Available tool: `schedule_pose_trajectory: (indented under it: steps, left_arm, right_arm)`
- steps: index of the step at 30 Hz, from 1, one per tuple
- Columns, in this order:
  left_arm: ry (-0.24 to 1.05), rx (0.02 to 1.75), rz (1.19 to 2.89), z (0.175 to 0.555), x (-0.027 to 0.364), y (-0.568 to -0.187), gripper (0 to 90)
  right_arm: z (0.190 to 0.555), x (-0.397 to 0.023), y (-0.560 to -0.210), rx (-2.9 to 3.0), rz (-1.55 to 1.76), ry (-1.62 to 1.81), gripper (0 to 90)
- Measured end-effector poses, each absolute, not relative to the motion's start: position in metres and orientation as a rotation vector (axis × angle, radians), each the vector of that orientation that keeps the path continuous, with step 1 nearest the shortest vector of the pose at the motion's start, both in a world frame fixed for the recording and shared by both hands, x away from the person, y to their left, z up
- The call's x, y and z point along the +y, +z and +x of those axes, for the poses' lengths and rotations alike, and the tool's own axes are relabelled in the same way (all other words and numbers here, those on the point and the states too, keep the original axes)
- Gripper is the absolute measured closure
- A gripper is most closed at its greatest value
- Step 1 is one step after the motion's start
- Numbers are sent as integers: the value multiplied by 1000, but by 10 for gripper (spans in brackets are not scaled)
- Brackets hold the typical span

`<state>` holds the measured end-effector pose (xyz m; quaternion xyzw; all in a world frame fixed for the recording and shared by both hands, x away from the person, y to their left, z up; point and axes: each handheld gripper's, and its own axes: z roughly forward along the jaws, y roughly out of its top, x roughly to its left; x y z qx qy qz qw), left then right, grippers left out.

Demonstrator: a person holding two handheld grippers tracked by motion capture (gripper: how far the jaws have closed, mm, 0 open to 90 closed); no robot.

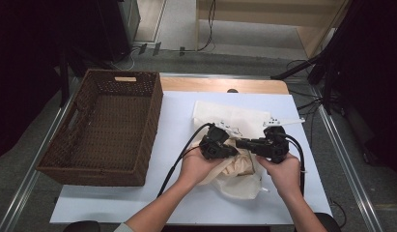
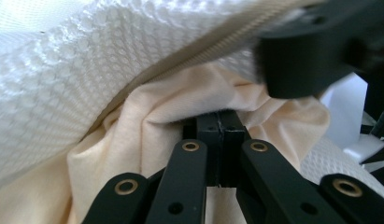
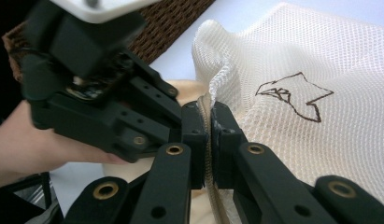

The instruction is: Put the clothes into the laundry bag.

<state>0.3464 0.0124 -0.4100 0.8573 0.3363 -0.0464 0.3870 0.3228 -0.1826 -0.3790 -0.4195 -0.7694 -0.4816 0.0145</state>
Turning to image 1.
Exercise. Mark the white mesh laundry bag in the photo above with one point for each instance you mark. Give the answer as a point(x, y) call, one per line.
point(231, 112)

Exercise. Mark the dark curtain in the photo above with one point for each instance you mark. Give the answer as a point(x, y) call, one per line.
point(25, 64)
point(373, 80)

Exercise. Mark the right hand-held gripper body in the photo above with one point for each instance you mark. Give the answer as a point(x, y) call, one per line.
point(273, 145)

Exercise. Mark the person's left hand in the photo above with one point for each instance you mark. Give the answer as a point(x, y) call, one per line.
point(194, 167)

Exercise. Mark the brown wicker basket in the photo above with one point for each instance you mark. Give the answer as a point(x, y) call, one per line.
point(109, 129)

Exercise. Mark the dark round object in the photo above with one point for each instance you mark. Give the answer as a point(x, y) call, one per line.
point(328, 222)
point(81, 227)

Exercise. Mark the beige garment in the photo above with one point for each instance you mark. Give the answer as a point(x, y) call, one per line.
point(241, 166)

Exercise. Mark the wooden shelf unit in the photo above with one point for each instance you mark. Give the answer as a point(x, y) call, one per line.
point(315, 35)

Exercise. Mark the person's grey clothing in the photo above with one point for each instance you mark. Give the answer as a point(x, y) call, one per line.
point(123, 228)

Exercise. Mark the black cabinet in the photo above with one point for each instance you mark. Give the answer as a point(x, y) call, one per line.
point(115, 29)

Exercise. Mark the metal frame rail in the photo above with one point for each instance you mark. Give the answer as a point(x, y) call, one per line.
point(32, 180)
point(347, 167)

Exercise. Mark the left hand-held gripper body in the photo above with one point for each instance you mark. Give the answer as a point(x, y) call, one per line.
point(215, 145)

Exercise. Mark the person's right hand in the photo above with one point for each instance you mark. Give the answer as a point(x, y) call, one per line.
point(286, 175)

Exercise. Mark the black upright stand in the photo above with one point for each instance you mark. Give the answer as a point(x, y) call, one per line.
point(64, 83)

